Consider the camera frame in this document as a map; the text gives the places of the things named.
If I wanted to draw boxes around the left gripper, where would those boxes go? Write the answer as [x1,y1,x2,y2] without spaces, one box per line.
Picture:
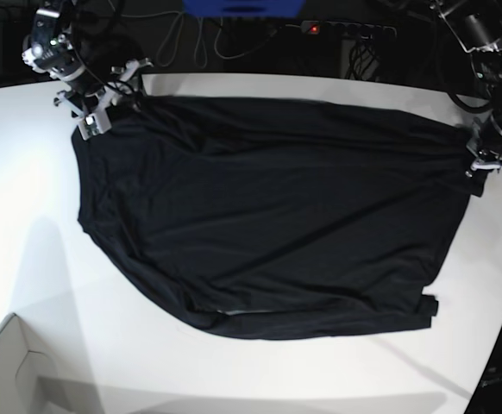
[466,118,502,177]

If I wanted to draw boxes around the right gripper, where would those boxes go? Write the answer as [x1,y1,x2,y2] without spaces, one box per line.
[53,58,153,141]

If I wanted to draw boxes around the black t-shirt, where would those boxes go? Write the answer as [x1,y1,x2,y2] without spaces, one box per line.
[72,96,486,340]

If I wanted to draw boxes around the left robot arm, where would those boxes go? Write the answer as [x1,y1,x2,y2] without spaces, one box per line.
[429,1,502,176]

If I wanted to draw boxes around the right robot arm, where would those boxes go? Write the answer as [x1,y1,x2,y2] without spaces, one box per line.
[22,1,154,141]

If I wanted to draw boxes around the blue plastic bin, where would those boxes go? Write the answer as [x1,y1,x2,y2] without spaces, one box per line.
[183,0,305,18]

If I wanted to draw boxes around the black power strip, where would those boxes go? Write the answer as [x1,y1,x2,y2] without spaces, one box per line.
[286,20,398,41]

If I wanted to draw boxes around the white cardboard box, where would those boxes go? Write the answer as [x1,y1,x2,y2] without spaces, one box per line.
[0,314,57,413]

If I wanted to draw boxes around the grey cable loops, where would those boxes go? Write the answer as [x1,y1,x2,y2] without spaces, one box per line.
[104,0,278,68]

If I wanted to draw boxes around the black cable bundle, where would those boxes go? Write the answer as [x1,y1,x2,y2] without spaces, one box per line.
[341,36,384,81]

